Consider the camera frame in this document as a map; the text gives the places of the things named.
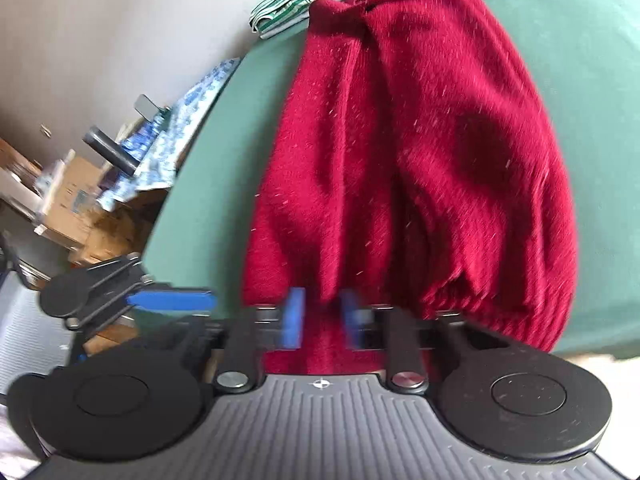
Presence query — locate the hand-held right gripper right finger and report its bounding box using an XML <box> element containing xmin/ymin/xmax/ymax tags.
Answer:
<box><xmin>340</xmin><ymin>289</ymin><xmax>528</xmax><ymax>395</ymax></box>

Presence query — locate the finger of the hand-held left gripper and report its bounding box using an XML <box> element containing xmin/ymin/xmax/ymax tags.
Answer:
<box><xmin>65</xmin><ymin>254</ymin><xmax>217</xmax><ymax>332</ymax></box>

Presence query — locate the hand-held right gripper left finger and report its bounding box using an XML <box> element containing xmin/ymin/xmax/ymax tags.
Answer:
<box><xmin>150</xmin><ymin>287</ymin><xmax>307</xmax><ymax>395</ymax></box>

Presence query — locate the red knitted sweater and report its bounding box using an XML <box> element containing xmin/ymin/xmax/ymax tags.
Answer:
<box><xmin>241</xmin><ymin>0</ymin><xmax>601</xmax><ymax>376</ymax></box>

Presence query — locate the cardboard box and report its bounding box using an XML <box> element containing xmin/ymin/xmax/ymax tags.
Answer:
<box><xmin>67</xmin><ymin>200</ymin><xmax>158</xmax><ymax>267</ymax></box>
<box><xmin>35</xmin><ymin>155</ymin><xmax>108</xmax><ymax>247</ymax></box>

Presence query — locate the blue white patterned cloth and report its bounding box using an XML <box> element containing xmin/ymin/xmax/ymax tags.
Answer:
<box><xmin>97</xmin><ymin>57</ymin><xmax>244</xmax><ymax>213</ymax></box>

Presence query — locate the green white striped folded shirt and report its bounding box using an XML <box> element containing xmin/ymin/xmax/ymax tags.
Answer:
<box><xmin>248</xmin><ymin>0</ymin><xmax>362</xmax><ymax>41</ymax></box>

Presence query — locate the black cylinder handle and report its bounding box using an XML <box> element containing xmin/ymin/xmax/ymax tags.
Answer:
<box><xmin>83</xmin><ymin>126</ymin><xmax>139</xmax><ymax>175</ymax></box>

